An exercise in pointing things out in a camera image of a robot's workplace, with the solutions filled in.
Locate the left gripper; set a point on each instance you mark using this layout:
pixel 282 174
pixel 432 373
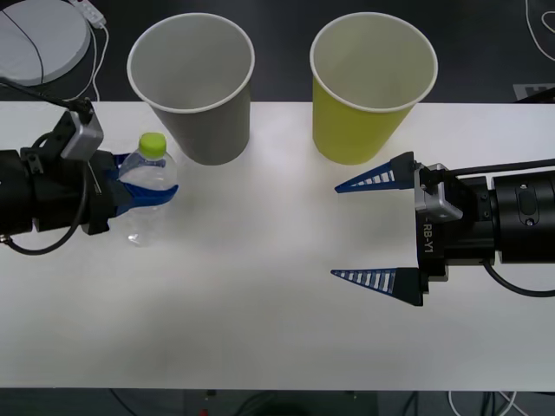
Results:
pixel 60 195

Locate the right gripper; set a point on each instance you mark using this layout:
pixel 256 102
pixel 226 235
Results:
pixel 433 251

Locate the clear bottle with green cap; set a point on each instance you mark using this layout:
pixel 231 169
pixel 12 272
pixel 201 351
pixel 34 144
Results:
pixel 152 145

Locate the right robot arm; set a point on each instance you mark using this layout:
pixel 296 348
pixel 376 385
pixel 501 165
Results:
pixel 524 216

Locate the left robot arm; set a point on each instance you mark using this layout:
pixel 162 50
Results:
pixel 17 190

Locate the grey plastic waste bin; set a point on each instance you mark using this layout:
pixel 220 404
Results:
pixel 208 134

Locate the yellow-green plastic waste bin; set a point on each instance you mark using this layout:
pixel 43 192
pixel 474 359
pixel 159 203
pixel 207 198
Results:
pixel 347 134

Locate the white power strip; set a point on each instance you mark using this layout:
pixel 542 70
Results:
pixel 93 13

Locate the grey marker board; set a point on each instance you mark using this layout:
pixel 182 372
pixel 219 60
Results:
pixel 533 93

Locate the round grey base plate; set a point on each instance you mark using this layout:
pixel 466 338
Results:
pixel 52 39

